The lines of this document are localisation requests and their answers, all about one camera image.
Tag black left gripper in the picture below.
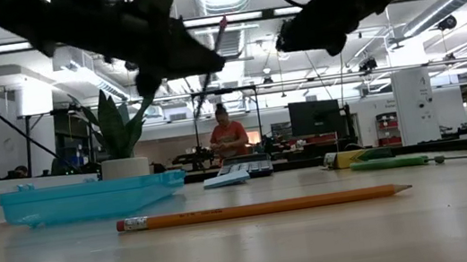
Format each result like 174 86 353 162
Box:
98 0 229 101

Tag yellow crayon box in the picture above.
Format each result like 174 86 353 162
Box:
322 144 397 172

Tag green handled scissors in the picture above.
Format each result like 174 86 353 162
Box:
348 147 467 176

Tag yellow pencil with eraser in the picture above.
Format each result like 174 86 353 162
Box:
115 181 415 236

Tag black ceiling spotlight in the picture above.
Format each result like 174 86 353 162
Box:
436 13 459 32
357 56 379 74

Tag large black monitor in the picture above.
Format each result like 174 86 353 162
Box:
287 96 344 139

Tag person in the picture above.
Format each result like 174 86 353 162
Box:
204 100 252 162

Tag background robot rig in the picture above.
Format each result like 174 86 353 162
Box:
163 84 268 175

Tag white pillar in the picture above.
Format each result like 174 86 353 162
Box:
389 65 443 148

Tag snake plant in white pot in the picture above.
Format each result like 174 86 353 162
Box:
78 82 169 183

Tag red storage shelf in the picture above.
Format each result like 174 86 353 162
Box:
375 111 403 148

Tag light blue sticky notes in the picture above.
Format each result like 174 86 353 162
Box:
202 169 252 191

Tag black desk calculator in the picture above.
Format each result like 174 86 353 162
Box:
214 152 275 184

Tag teal and clear pencil case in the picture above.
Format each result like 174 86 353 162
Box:
0 157 191 234

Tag black aluminium table frame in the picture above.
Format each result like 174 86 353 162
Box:
182 135 467 192

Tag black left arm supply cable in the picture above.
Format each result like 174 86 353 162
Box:
0 48 75 181

